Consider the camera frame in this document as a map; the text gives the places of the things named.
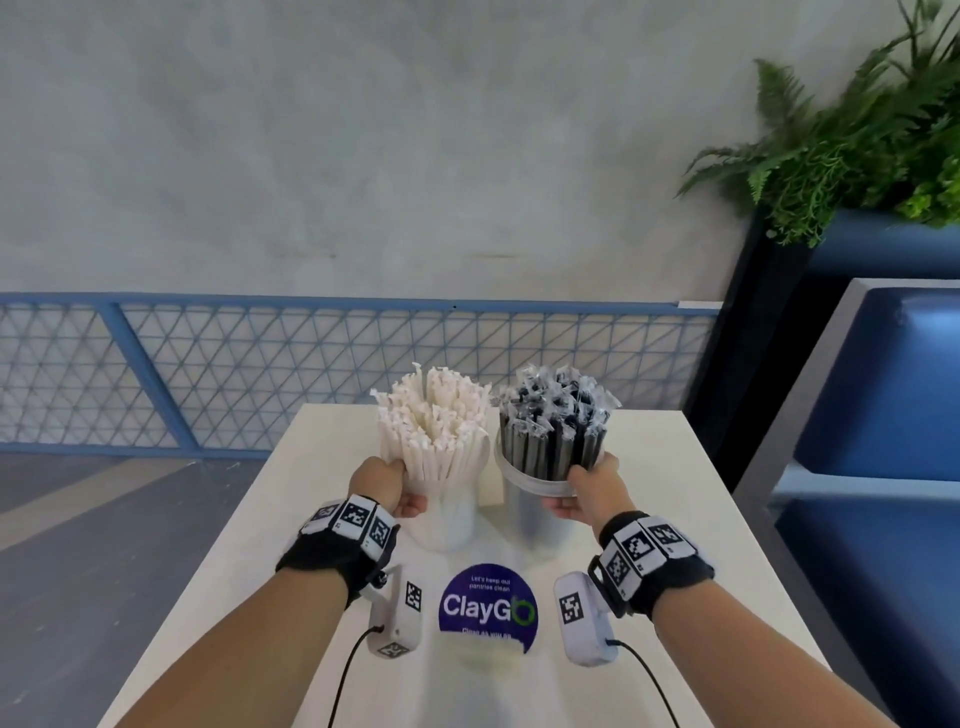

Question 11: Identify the person's left forearm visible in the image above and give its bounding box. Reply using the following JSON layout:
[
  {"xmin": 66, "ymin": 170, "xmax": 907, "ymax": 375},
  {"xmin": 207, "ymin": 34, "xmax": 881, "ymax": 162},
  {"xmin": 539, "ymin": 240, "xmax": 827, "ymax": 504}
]
[{"xmin": 112, "ymin": 568, "xmax": 351, "ymax": 728}]

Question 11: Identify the dark blue planter box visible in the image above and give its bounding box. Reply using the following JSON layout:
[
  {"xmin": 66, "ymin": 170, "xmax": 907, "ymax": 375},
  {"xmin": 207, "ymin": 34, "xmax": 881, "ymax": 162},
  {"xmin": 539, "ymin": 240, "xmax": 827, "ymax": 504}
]
[{"xmin": 683, "ymin": 205, "xmax": 960, "ymax": 494}]

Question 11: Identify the person's right hand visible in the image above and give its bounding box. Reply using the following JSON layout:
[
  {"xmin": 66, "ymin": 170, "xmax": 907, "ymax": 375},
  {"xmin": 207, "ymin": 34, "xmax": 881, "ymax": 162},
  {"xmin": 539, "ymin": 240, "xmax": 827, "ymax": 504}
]
[{"xmin": 543, "ymin": 451, "xmax": 645, "ymax": 538}]

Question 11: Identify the round blue sticker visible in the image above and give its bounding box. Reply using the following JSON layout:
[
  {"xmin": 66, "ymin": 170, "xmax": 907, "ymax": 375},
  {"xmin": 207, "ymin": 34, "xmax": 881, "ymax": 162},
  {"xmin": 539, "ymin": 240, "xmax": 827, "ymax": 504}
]
[{"xmin": 438, "ymin": 561, "xmax": 540, "ymax": 655}]

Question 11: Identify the person's right forearm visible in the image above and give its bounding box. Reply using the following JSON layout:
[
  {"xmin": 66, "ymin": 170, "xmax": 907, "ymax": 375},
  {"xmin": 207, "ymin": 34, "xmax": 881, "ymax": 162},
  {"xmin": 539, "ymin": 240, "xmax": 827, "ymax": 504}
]
[{"xmin": 651, "ymin": 579, "xmax": 895, "ymax": 728}]

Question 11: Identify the black wristband with marker tags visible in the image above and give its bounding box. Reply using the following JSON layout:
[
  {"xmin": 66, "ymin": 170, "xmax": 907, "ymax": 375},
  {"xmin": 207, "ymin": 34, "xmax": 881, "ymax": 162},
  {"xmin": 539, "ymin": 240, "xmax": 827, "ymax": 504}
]
[
  {"xmin": 588, "ymin": 510, "xmax": 716, "ymax": 623},
  {"xmin": 275, "ymin": 494, "xmax": 402, "ymax": 610}
]

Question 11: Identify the bundle of white wrapped straws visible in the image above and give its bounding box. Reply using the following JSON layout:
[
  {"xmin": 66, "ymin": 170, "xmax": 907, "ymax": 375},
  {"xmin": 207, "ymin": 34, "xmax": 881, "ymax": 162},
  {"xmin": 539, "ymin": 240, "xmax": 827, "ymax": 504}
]
[{"xmin": 372, "ymin": 363, "xmax": 498, "ymax": 498}]

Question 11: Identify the person's left hand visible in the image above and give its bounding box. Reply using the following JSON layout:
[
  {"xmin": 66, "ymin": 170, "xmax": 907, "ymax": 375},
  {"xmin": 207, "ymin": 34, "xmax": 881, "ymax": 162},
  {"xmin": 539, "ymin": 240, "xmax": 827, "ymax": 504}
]
[{"xmin": 350, "ymin": 455, "xmax": 429, "ymax": 521}]

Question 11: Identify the black camera cable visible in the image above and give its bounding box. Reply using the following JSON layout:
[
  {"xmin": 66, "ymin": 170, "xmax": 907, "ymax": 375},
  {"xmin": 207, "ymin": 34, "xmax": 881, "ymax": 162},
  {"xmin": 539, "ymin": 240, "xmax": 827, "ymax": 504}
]
[
  {"xmin": 327, "ymin": 625, "xmax": 386, "ymax": 728},
  {"xmin": 610, "ymin": 637, "xmax": 681, "ymax": 728}
]

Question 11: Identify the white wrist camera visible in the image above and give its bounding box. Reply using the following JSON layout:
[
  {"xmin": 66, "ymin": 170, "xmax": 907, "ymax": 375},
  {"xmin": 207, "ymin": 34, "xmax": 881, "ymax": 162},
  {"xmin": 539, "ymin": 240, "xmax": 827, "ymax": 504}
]
[
  {"xmin": 552, "ymin": 571, "xmax": 618, "ymax": 668},
  {"xmin": 366, "ymin": 563, "xmax": 423, "ymax": 662}
]

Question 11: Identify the bundle of black wrapped straws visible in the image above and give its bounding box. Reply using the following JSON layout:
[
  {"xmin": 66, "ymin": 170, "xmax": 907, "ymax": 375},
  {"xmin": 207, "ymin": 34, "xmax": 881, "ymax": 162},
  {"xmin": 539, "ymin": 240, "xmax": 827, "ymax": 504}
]
[{"xmin": 491, "ymin": 363, "xmax": 622, "ymax": 481}]

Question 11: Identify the blue metal mesh railing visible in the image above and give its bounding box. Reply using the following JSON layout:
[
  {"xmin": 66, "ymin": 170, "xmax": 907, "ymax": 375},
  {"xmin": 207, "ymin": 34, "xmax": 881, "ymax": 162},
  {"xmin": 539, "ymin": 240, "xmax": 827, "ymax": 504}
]
[{"xmin": 0, "ymin": 291, "xmax": 723, "ymax": 461}]

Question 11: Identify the blue padded bench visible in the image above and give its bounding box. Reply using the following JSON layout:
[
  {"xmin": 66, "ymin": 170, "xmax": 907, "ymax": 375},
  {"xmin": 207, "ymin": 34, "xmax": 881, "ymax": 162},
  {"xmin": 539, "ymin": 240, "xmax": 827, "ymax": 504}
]
[{"xmin": 731, "ymin": 277, "xmax": 960, "ymax": 728}]

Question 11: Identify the clear cup holding white straws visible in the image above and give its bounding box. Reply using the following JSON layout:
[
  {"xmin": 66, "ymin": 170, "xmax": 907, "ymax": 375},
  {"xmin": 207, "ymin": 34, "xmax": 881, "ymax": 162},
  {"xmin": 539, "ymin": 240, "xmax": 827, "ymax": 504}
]
[{"xmin": 385, "ymin": 448, "xmax": 483, "ymax": 554}]

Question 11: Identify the green fern plant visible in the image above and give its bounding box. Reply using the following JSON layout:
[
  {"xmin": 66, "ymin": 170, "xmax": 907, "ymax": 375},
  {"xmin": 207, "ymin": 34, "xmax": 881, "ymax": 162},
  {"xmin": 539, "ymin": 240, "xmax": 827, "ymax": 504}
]
[{"xmin": 674, "ymin": 0, "xmax": 960, "ymax": 249}]

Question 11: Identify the clear cup holding black straws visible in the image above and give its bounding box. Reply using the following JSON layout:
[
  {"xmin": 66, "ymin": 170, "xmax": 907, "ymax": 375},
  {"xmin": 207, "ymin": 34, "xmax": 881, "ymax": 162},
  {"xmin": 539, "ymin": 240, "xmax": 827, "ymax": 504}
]
[{"xmin": 494, "ymin": 442, "xmax": 603, "ymax": 558}]

